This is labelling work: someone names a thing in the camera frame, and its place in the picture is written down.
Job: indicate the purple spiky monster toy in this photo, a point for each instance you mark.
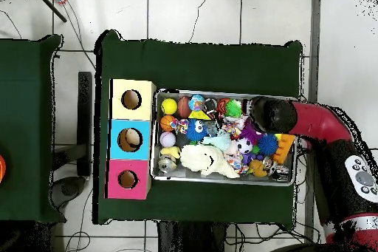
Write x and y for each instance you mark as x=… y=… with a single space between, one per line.
x=248 y=133

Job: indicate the orange basketball toy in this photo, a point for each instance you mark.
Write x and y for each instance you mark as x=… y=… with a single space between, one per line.
x=166 y=122

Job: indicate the orange plastic bowl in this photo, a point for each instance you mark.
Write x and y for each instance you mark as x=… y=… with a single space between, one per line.
x=1 y=169

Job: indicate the globe print ball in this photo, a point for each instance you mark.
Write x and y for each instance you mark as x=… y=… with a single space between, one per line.
x=196 y=102

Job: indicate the cream knit cloth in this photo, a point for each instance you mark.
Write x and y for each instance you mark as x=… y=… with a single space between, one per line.
x=206 y=160

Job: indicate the green spiky toy with eye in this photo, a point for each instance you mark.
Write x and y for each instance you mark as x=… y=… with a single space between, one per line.
x=233 y=107

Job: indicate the colourful patterned cloth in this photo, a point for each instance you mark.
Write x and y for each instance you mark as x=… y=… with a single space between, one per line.
x=231 y=126

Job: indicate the dark green table cloth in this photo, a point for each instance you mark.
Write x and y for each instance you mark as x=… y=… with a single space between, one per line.
x=26 y=101
x=206 y=65

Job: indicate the black monitor on stand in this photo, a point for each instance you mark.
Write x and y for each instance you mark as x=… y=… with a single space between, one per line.
x=85 y=116

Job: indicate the black rod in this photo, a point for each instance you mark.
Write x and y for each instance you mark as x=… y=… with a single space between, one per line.
x=50 y=5

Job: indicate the yellow ball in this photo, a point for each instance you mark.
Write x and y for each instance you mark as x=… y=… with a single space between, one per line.
x=169 y=106

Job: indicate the shallow metal mesh bin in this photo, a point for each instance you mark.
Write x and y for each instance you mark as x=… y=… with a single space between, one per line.
x=192 y=175

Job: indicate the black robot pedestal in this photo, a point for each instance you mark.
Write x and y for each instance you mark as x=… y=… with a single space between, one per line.
x=189 y=240

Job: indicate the black and white soccer ball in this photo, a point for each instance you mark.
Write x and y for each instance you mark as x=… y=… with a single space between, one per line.
x=244 y=145

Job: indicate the white baseball toy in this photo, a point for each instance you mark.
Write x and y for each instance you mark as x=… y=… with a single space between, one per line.
x=167 y=139

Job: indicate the blue spiky toy with eyes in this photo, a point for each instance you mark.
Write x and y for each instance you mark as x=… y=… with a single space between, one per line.
x=195 y=130

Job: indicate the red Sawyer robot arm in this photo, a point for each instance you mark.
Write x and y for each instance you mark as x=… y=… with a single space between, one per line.
x=319 y=122

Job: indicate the wooden box with three holes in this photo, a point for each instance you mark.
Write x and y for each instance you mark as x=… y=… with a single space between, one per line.
x=141 y=145

